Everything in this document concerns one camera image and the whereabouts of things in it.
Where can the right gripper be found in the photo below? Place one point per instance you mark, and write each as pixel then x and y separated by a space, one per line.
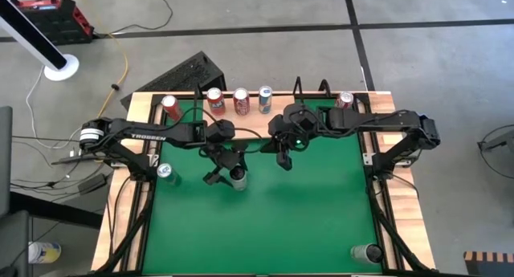
pixel 299 122

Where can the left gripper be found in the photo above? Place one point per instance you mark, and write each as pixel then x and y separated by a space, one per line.
pixel 229 156

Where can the white Celsius can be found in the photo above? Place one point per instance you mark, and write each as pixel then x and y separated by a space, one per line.
pixel 239 181
pixel 363 253

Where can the blue Red Bull can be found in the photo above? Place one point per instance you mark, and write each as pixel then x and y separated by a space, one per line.
pixel 166 173
pixel 265 102

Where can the red Coca-Cola can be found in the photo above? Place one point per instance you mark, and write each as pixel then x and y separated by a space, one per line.
pixel 344 99
pixel 241 103

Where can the red Fanta can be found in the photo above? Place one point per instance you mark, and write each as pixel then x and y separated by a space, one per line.
pixel 216 102
pixel 172 108

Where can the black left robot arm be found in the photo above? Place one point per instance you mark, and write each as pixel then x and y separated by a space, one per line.
pixel 160 133

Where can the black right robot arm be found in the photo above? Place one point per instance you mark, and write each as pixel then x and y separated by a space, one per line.
pixel 381 118

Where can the green table mat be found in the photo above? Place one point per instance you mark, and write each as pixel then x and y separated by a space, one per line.
pixel 261 213

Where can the black perforated computer case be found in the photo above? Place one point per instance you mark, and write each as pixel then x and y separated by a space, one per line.
pixel 184 74

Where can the black power adapter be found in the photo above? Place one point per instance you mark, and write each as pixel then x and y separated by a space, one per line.
pixel 92 183

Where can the black power strip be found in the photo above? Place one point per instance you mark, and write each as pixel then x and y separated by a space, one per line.
pixel 72 160

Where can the white and yellow container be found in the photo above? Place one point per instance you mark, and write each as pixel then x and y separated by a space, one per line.
pixel 44 252

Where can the grey furniture panel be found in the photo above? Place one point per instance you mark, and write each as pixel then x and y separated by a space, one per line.
pixel 5 160

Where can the grey floor stand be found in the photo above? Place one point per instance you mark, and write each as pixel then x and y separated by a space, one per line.
pixel 500 141

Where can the red and black tool case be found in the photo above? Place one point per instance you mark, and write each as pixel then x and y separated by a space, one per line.
pixel 56 22

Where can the white and black floor stand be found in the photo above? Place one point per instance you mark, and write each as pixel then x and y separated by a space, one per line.
pixel 28 34

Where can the orange black striped box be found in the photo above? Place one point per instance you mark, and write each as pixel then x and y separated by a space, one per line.
pixel 488 265

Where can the black aluminium table frame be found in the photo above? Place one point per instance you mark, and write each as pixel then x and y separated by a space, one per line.
pixel 381 229

